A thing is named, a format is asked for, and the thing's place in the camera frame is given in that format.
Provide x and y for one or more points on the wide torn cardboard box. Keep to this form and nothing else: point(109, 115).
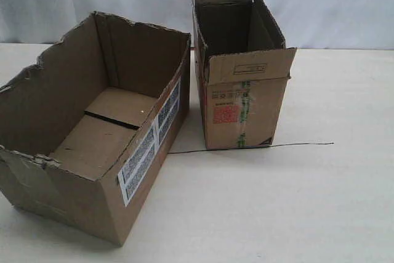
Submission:
point(87, 127)

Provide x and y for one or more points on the tall narrow cardboard box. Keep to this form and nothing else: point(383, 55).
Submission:
point(242, 66)

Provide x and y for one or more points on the thin black line marker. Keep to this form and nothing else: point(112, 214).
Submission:
point(251, 148)

